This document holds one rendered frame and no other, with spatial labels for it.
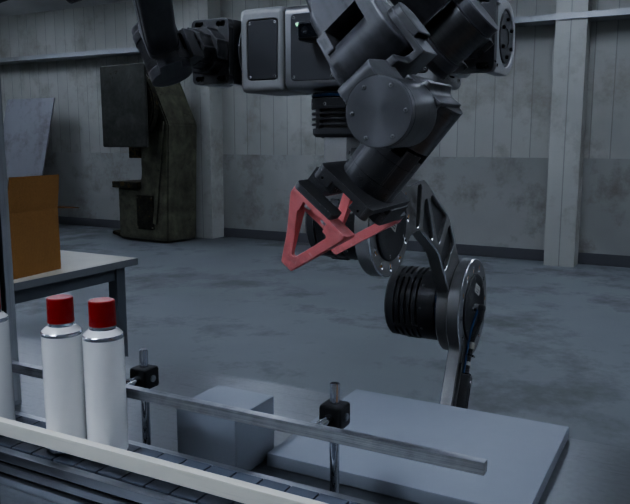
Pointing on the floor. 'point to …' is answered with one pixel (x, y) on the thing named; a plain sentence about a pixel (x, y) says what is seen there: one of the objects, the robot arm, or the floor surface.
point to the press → (151, 153)
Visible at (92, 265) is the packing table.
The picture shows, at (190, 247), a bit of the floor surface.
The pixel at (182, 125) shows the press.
